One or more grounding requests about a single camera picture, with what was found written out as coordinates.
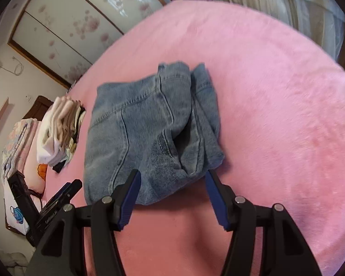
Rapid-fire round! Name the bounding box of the blue denim jacket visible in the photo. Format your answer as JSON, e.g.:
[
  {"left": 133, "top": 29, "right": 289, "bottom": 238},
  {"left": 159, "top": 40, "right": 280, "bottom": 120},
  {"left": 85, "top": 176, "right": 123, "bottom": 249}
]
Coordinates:
[{"left": 84, "top": 61, "right": 225, "bottom": 206}]

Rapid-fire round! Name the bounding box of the pink fleece blanket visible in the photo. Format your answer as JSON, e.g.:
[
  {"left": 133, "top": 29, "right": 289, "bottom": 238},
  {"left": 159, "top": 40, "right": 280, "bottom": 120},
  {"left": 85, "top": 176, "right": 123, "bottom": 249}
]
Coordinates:
[{"left": 42, "top": 0, "right": 345, "bottom": 276}]

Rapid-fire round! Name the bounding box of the wooden wall shelf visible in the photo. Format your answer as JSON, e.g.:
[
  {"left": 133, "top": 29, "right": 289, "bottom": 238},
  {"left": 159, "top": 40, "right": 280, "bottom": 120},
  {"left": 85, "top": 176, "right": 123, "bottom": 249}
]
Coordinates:
[{"left": 0, "top": 97, "right": 10, "bottom": 135}]

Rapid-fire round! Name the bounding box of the pile of folded clothes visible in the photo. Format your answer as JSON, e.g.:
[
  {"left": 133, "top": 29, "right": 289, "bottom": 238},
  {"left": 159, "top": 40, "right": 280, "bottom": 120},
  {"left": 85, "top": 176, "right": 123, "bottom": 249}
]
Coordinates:
[{"left": 36, "top": 96, "right": 84, "bottom": 166}]

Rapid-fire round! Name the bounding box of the folded pastel quilt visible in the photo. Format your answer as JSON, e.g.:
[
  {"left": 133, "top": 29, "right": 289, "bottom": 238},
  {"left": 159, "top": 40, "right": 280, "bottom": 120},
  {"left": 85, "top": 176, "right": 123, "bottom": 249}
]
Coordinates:
[{"left": 0, "top": 118, "right": 42, "bottom": 179}]

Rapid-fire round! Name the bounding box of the dark wooden headboard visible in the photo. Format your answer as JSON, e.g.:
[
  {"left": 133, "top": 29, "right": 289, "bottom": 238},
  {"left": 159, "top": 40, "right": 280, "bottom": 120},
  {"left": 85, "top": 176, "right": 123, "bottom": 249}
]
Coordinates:
[{"left": 22, "top": 95, "right": 54, "bottom": 120}]

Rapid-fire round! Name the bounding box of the beige patterned curtain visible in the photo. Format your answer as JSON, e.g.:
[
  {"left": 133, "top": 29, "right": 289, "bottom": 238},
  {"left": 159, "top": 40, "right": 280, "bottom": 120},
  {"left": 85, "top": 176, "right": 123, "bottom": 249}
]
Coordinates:
[{"left": 201, "top": 0, "right": 345, "bottom": 64}]

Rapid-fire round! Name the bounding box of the white bag with blue print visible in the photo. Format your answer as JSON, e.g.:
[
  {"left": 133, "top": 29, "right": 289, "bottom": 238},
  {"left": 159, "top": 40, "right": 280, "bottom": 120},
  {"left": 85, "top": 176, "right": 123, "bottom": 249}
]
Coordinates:
[{"left": 3, "top": 178, "right": 31, "bottom": 235}]

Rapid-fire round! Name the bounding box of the orange soft item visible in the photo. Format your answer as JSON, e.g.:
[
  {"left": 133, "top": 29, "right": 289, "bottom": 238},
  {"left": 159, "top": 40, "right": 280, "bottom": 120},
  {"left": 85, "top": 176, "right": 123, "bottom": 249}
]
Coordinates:
[{"left": 36, "top": 163, "right": 48, "bottom": 182}]

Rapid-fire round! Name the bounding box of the light green garment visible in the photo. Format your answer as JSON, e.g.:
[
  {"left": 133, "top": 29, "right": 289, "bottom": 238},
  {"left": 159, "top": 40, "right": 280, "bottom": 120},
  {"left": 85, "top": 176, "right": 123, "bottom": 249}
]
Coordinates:
[{"left": 65, "top": 141, "right": 79, "bottom": 161}]

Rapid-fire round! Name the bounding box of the floral sliding-door wardrobe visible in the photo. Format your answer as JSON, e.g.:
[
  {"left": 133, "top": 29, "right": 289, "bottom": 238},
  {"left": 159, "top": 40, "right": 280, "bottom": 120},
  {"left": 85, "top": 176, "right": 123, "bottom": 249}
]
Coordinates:
[{"left": 7, "top": 0, "right": 173, "bottom": 89}]

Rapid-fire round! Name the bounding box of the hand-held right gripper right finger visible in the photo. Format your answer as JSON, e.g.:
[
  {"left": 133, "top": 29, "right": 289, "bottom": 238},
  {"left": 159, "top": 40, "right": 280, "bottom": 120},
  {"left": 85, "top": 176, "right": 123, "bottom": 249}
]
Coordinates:
[{"left": 205, "top": 170, "right": 324, "bottom": 276}]

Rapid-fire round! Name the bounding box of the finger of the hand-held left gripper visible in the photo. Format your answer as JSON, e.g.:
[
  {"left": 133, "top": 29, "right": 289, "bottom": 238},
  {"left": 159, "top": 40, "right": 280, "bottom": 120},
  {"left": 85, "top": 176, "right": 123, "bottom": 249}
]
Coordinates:
[{"left": 42, "top": 179, "right": 83, "bottom": 207}]

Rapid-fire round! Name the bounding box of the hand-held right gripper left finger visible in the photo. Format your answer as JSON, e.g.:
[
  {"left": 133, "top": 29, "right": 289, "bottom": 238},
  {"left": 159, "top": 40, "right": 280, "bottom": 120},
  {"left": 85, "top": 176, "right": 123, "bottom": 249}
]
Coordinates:
[{"left": 24, "top": 169, "right": 141, "bottom": 276}]

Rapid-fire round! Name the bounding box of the white crumpled cloth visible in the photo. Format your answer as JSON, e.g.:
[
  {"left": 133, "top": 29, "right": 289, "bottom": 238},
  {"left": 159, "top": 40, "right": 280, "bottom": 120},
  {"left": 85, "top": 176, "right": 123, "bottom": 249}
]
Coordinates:
[{"left": 0, "top": 251, "right": 32, "bottom": 271}]

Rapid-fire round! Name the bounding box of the brown folded garment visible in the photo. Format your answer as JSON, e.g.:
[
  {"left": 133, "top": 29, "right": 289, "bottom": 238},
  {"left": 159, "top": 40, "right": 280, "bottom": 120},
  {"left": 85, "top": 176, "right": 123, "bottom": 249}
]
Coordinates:
[{"left": 59, "top": 101, "right": 85, "bottom": 150}]

